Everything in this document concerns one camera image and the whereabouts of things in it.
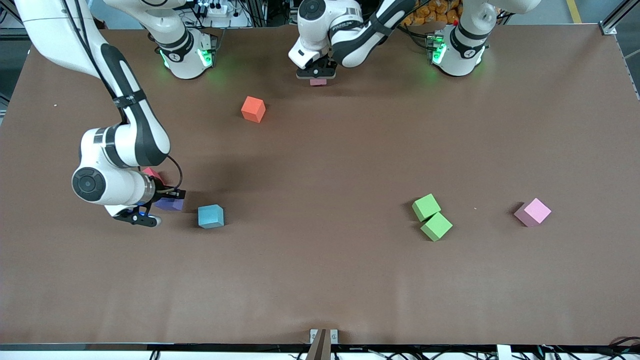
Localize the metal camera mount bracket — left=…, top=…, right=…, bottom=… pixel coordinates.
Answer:
left=309, top=328, right=339, bottom=360

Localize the bag of orange items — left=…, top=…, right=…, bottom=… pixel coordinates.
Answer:
left=405, top=0, right=463, bottom=27

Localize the orange foam cube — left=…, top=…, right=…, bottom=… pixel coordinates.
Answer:
left=240, top=96, right=267, bottom=124

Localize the white power strip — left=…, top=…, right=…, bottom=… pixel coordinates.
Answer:
left=197, top=1, right=236, bottom=17

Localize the green foam cube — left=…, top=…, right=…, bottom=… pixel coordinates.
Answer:
left=411, top=193, right=442, bottom=222
left=420, top=212, right=454, bottom=242

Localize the aluminium frame profile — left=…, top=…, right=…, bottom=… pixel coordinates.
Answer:
left=599, top=0, right=640, bottom=36

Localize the brown table cover sheet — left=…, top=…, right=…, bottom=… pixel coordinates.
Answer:
left=0, top=25, right=640, bottom=346

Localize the blue foam cube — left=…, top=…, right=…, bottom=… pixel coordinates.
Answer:
left=197, top=204, right=225, bottom=230

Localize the black table edge rail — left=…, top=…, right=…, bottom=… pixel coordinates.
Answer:
left=0, top=342, right=640, bottom=352

